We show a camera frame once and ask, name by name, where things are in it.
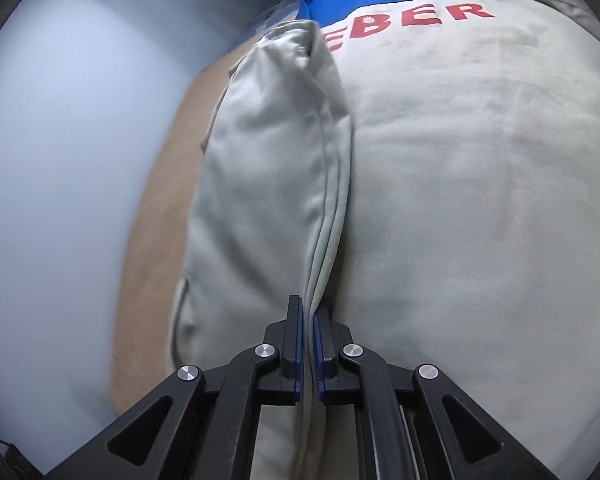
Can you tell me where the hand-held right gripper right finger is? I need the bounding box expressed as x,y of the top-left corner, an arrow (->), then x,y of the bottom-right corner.
312,309 -> 561,480

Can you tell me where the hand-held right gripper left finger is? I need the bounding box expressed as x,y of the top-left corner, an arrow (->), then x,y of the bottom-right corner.
42,295 -> 303,480

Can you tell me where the tan fleece blanket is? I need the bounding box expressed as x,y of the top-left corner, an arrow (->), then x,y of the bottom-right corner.
109,52 -> 243,417

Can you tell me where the black cable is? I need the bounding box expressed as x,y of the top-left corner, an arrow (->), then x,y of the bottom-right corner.
0,439 -> 43,478

